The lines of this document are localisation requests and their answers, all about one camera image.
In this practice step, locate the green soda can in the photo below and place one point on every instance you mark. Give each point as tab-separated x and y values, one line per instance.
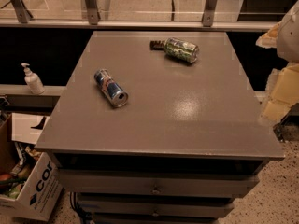
180	49

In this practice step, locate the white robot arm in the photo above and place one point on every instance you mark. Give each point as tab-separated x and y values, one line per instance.
288	35

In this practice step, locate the blue silver redbull can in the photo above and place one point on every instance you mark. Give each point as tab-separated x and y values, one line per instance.
110	88

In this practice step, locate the grey drawer cabinet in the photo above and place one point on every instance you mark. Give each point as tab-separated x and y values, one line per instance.
187	143

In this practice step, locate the dark brown snack bar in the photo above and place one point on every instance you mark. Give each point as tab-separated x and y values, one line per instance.
156	45

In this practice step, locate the grey metal railing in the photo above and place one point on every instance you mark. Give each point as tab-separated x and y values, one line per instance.
147	15

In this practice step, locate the white pump dispenser bottle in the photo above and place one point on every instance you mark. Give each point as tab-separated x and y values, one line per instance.
32	80

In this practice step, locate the white cardboard box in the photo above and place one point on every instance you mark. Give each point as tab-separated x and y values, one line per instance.
29	184

